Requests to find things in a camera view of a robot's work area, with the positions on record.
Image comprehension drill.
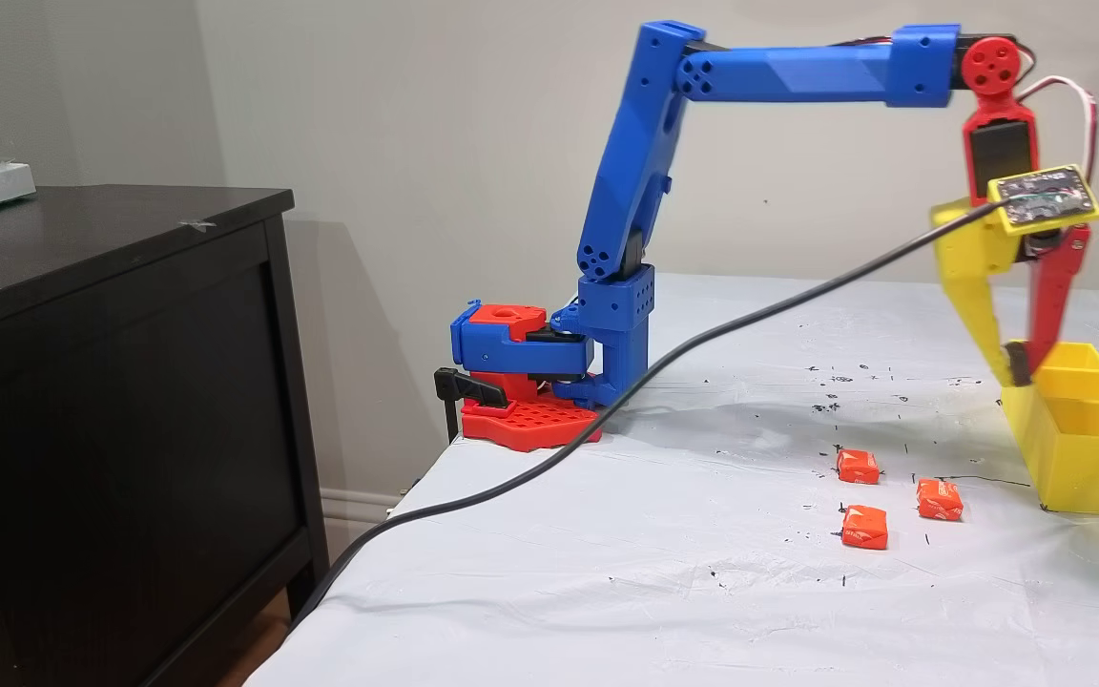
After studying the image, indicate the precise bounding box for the orange candy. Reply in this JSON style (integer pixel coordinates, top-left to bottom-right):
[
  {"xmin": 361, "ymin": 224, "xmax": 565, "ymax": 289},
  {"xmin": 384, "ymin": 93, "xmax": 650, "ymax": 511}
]
[
  {"xmin": 840, "ymin": 505, "xmax": 889, "ymax": 551},
  {"xmin": 916, "ymin": 479, "xmax": 964, "ymax": 521},
  {"xmin": 836, "ymin": 448, "xmax": 881, "ymax": 485}
]

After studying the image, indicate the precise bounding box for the yellow three-compartment box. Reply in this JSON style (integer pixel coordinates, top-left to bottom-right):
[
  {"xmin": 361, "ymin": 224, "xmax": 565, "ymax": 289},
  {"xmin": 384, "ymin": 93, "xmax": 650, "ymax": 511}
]
[{"xmin": 1000, "ymin": 342, "xmax": 1099, "ymax": 519}]

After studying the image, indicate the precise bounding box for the white table cover sheet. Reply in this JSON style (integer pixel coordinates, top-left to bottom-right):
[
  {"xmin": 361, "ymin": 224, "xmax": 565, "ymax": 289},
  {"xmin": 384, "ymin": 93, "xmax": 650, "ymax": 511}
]
[{"xmin": 242, "ymin": 272, "xmax": 1099, "ymax": 687}]

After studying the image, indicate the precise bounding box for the black table clamp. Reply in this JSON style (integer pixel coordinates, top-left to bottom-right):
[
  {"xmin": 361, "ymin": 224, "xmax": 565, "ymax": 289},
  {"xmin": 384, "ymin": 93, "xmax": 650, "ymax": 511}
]
[{"xmin": 433, "ymin": 367, "xmax": 510, "ymax": 445}]

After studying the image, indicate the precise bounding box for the dark wooden cabinet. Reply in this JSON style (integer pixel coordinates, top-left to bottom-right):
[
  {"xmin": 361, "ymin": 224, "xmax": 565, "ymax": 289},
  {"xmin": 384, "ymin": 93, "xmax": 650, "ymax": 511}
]
[{"xmin": 0, "ymin": 184, "xmax": 331, "ymax": 687}]

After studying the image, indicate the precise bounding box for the camera board on yellow mount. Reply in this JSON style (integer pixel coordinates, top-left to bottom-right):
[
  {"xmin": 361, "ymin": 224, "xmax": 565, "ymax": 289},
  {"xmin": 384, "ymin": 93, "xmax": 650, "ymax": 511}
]
[{"xmin": 986, "ymin": 164, "xmax": 1099, "ymax": 236}]

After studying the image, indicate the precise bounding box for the thin three-wire servo cable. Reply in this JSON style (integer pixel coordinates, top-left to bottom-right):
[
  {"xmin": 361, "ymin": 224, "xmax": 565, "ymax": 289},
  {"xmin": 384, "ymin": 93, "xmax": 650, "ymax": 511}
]
[{"xmin": 1019, "ymin": 74, "xmax": 1099, "ymax": 187}]

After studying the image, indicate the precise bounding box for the red perforated base plate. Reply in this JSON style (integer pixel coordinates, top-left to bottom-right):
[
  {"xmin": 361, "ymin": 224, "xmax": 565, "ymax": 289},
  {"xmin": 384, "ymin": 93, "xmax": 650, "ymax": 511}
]
[{"xmin": 459, "ymin": 396, "xmax": 605, "ymax": 452}]

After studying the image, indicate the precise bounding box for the thick black camera cable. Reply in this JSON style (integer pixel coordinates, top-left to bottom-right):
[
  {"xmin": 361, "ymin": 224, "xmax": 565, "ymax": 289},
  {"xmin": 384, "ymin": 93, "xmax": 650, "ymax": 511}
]
[{"xmin": 282, "ymin": 196, "xmax": 1018, "ymax": 631}]

